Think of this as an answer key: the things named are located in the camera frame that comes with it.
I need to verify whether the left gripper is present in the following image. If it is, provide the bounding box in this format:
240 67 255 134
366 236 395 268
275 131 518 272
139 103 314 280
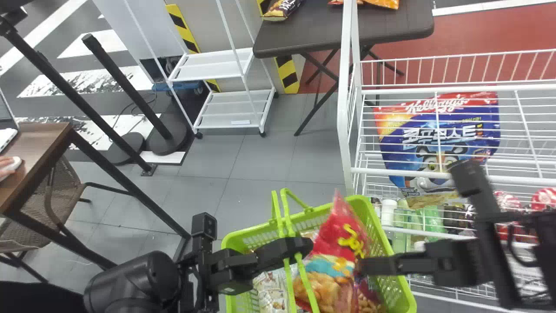
208 236 314 296

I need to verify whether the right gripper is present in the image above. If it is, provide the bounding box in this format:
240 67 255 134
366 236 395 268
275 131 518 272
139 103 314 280
356 238 490 287

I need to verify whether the red snack packet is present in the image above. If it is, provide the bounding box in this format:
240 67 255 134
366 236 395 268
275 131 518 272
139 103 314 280
530 187 556 211
293 190 385 313

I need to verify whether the green basket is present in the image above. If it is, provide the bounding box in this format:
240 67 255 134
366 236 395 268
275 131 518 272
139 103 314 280
221 187 417 313

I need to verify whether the white snack packet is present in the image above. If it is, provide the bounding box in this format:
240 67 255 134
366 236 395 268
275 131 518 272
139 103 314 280
251 269 291 313

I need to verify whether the white bottle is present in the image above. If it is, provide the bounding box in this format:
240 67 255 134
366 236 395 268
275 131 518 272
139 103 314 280
380 199 398 227

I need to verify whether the green bottle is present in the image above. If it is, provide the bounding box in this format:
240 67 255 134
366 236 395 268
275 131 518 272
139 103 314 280
418 205 444 231

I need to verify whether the blue cereal bag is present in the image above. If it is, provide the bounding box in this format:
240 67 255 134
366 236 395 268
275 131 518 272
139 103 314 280
373 92 501 206

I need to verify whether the white shelf trolley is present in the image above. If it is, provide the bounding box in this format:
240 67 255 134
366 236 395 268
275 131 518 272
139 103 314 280
123 0 278 140

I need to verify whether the dark side table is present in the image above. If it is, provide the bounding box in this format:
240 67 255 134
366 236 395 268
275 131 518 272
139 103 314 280
252 0 435 137

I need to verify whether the brown chair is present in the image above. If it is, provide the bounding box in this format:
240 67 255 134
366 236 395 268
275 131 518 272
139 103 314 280
0 156 131 284

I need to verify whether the brown snack packet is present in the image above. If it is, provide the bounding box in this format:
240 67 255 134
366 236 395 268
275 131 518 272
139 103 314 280
262 0 303 22

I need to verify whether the orange snack packet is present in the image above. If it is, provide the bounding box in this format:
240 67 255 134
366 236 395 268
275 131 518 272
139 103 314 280
328 0 400 10

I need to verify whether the brown side table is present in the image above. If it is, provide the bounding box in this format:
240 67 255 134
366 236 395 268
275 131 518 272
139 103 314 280
0 122 192 270

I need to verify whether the person's hand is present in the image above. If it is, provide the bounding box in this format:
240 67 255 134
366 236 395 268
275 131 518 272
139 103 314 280
0 156 18 178

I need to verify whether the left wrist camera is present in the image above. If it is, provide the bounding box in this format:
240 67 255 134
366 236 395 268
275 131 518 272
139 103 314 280
190 213 218 261

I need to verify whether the white wire rack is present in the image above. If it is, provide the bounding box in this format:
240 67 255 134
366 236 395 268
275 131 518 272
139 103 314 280
337 0 556 313

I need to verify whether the yellow black striped post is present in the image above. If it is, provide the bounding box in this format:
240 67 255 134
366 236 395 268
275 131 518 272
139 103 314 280
256 0 301 95
165 4 221 93

